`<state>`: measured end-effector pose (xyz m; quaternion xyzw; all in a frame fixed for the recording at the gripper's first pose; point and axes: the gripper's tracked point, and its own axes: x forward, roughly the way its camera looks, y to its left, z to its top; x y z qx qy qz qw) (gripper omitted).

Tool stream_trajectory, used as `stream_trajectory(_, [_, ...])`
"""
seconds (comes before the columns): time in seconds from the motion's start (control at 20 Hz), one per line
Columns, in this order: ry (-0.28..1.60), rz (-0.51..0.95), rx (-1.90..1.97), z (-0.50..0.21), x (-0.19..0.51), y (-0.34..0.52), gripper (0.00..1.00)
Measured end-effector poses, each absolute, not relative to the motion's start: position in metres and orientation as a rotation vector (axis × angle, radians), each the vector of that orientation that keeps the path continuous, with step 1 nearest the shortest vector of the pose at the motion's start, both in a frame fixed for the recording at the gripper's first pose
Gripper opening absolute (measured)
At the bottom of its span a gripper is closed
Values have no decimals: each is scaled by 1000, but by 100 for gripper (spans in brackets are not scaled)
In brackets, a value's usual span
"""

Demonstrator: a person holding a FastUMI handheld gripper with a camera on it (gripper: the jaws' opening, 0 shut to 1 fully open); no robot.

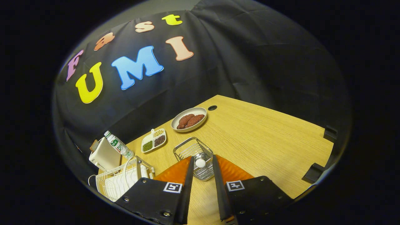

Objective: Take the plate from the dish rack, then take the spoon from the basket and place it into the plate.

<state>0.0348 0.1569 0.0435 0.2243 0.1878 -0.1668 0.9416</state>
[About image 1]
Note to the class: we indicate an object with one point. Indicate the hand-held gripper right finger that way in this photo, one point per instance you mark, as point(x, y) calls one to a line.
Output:
point(220, 193)

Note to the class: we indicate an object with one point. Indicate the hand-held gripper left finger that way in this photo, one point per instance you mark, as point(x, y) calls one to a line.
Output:
point(187, 193)

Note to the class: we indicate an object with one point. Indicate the small beige dish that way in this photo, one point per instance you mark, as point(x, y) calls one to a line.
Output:
point(200, 111)

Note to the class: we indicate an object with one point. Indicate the white divided tray with beans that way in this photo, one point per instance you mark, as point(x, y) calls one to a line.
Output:
point(149, 138)

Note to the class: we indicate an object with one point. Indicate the brown meat patty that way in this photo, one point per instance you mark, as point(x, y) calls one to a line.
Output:
point(196, 120)
point(183, 122)

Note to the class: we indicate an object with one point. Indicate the white bottle with green label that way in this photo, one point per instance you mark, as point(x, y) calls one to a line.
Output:
point(120, 147)

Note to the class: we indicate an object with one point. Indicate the white toaster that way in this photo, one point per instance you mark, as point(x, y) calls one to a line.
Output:
point(104, 156)

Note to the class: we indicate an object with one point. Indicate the brown bread slice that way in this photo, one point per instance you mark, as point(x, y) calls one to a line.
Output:
point(94, 145)

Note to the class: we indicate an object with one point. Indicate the black backdrop cloth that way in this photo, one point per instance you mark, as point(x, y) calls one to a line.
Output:
point(250, 62)

